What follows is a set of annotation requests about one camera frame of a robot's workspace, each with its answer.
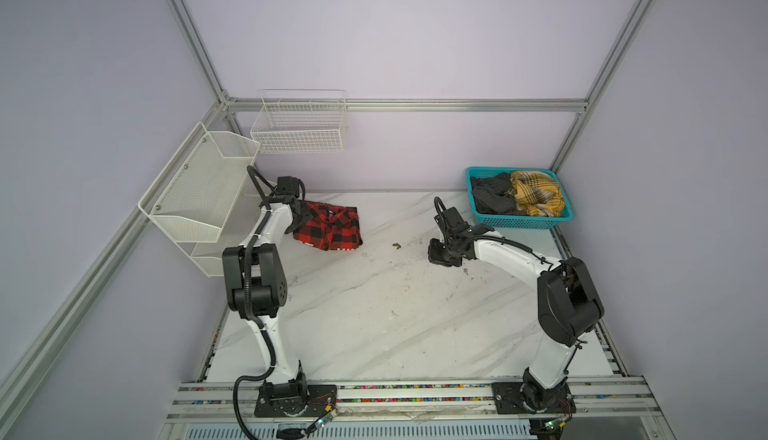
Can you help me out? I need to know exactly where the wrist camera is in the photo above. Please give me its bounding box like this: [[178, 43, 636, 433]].
[[438, 207, 471, 238], [272, 176, 306, 199]]

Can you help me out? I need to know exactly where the white wire basket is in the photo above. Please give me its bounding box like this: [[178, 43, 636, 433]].
[[250, 90, 348, 154]]

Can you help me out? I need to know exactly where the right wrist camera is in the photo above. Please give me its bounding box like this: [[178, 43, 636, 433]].
[[438, 207, 471, 238]]

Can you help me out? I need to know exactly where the aluminium frame profile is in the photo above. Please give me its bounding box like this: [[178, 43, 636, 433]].
[[1, 0, 656, 431]]

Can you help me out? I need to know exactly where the red black plaid shirt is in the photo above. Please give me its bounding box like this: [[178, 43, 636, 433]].
[[293, 201, 363, 251]]

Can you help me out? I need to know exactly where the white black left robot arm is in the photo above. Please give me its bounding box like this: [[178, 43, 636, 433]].
[[222, 203, 304, 389]]

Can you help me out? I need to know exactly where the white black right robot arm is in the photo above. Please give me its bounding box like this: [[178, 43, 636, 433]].
[[427, 227, 604, 413]]

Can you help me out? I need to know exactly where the dark grey shirt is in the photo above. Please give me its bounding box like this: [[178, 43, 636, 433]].
[[470, 172, 518, 215]]

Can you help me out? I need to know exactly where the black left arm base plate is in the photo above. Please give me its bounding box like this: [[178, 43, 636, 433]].
[[253, 383, 338, 418]]

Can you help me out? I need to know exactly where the aluminium mounting rail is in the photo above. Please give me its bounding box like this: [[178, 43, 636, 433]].
[[165, 376, 662, 424]]

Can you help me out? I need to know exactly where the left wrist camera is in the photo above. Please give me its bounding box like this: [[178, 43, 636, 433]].
[[272, 176, 306, 199]]

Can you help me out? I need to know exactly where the teal plastic basket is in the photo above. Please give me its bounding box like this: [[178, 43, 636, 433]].
[[466, 166, 574, 229]]

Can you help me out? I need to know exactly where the yellow plaid shirt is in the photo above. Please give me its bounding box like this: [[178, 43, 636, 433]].
[[510, 170, 566, 217]]

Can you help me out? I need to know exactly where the white mesh lower shelf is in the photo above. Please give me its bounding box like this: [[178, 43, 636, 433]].
[[190, 176, 261, 277]]

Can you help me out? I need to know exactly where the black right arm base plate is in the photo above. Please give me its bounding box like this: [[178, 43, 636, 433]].
[[491, 380, 576, 414]]

